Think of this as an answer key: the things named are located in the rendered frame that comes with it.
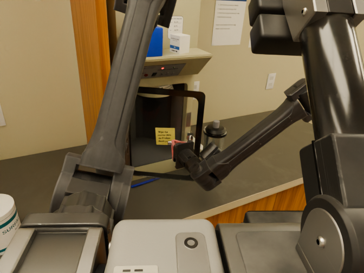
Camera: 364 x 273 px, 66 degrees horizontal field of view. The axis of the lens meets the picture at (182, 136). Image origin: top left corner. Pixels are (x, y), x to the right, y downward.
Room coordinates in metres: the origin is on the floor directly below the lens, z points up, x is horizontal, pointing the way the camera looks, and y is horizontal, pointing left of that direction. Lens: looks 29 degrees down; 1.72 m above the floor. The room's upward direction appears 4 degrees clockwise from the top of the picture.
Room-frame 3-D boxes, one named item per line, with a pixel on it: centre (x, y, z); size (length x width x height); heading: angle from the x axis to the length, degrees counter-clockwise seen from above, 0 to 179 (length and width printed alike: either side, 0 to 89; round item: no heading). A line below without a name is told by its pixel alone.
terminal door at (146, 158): (0.96, 0.08, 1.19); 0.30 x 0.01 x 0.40; 87
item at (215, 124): (1.11, -0.15, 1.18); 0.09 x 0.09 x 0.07
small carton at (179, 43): (1.03, 0.03, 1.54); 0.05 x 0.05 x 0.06; 47
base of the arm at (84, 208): (0.24, 0.12, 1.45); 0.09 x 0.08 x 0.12; 96
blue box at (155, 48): (0.96, 0.15, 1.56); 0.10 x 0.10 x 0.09; 29
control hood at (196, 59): (1.00, 0.07, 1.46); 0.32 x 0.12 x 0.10; 119
